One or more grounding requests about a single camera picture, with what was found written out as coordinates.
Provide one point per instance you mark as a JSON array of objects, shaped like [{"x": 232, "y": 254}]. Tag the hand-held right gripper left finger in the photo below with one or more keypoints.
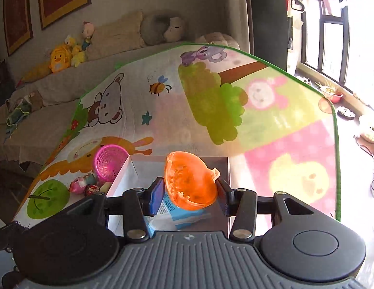
[{"x": 156, "y": 195}]

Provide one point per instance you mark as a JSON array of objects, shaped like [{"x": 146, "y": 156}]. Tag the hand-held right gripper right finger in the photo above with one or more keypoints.
[{"x": 224, "y": 200}]

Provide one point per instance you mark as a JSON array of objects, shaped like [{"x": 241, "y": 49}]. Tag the pale cardboard box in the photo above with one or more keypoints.
[{"x": 144, "y": 171}]

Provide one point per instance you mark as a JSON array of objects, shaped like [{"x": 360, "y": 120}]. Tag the orange toy basket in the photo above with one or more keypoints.
[{"x": 190, "y": 183}]

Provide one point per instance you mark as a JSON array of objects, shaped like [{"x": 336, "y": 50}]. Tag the cream eraser block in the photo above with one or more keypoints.
[{"x": 106, "y": 187}]

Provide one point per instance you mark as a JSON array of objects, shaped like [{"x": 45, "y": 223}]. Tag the pink toy basket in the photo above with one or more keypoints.
[{"x": 110, "y": 162}]

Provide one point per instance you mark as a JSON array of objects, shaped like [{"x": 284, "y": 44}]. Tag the small red can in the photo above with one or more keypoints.
[{"x": 92, "y": 191}]

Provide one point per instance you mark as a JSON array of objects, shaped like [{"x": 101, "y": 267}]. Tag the pink toy figure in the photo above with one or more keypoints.
[{"x": 80, "y": 186}]

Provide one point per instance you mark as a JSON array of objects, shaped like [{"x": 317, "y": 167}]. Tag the blue and white carton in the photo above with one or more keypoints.
[{"x": 187, "y": 216}]

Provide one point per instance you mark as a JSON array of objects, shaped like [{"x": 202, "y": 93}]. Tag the printed cartoon play mat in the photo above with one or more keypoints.
[{"x": 265, "y": 111}]

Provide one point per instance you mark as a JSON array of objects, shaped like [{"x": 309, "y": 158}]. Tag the beige covered sofa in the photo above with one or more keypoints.
[{"x": 54, "y": 120}]

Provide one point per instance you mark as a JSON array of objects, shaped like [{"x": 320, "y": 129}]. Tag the dark plant bowl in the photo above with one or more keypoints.
[{"x": 346, "y": 113}]

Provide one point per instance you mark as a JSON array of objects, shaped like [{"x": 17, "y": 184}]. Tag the red plant pot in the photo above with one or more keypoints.
[{"x": 334, "y": 96}]

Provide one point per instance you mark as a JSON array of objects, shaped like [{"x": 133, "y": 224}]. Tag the small brown bear plush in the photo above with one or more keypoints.
[{"x": 33, "y": 101}]

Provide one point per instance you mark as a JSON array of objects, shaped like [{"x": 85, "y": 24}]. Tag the green knitted cloth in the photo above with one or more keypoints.
[{"x": 18, "y": 114}]

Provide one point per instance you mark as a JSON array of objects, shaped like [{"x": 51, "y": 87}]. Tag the white plant pot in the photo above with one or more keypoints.
[{"x": 369, "y": 129}]

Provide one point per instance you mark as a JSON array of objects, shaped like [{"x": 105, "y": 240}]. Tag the beige round cushion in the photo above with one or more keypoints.
[{"x": 215, "y": 39}]

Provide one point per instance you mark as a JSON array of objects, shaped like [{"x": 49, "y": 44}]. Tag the small yellow chick plush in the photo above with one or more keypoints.
[{"x": 77, "y": 54}]

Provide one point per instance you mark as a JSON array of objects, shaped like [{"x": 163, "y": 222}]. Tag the grey bear plush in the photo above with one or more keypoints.
[{"x": 162, "y": 28}]

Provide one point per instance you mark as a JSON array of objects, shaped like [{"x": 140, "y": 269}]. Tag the yellow duck plush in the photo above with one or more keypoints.
[{"x": 60, "y": 58}]

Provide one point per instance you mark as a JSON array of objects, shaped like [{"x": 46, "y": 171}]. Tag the yellow banana cushion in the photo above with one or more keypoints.
[{"x": 36, "y": 72}]

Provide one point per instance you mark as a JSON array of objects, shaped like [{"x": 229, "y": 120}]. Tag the dark chair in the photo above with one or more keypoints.
[{"x": 331, "y": 36}]

